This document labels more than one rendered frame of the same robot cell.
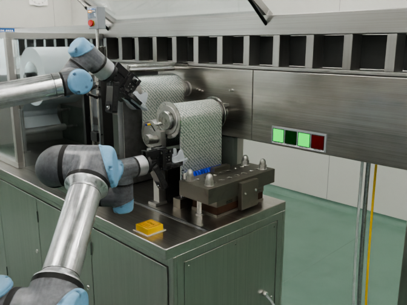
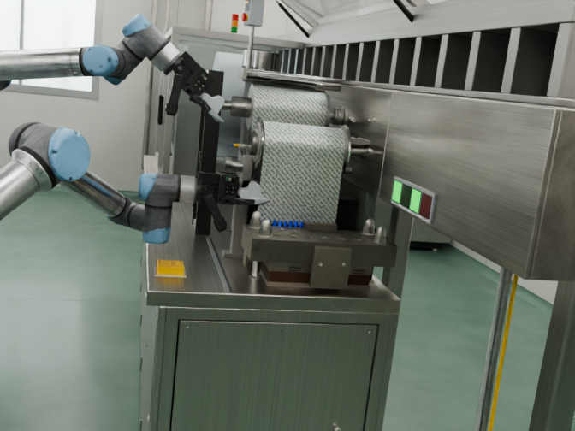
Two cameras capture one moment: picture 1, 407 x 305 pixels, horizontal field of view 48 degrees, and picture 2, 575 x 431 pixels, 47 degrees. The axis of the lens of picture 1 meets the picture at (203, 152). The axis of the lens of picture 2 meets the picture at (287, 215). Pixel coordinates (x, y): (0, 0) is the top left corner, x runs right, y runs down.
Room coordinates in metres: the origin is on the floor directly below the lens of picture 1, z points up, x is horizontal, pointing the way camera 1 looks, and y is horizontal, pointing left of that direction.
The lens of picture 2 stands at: (0.19, -0.95, 1.44)
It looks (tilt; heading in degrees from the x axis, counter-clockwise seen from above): 11 degrees down; 31
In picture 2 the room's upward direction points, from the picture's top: 6 degrees clockwise
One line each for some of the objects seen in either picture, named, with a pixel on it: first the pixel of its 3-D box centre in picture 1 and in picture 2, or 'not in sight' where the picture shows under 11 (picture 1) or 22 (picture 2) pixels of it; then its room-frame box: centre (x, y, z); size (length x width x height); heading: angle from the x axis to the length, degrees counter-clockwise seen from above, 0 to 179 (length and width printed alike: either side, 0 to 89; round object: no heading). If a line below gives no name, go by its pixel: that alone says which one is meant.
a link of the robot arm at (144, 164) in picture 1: (138, 165); (187, 188); (1.60, 0.24, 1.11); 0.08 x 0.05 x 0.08; 45
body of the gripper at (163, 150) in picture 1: (156, 160); (217, 188); (1.65, 0.18, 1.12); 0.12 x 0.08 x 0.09; 135
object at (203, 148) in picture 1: (201, 151); (299, 197); (1.82, 0.01, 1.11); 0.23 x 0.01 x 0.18; 135
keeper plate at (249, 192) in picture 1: (248, 193); (330, 268); (1.70, -0.18, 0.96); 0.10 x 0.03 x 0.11; 135
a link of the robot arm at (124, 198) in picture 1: (118, 196); (152, 221); (1.54, 0.31, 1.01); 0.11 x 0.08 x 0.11; 86
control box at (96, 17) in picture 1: (94, 17); (251, 11); (2.18, 0.50, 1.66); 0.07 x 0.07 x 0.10; 55
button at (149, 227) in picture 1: (149, 227); (169, 268); (1.50, 0.19, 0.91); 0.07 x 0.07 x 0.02; 45
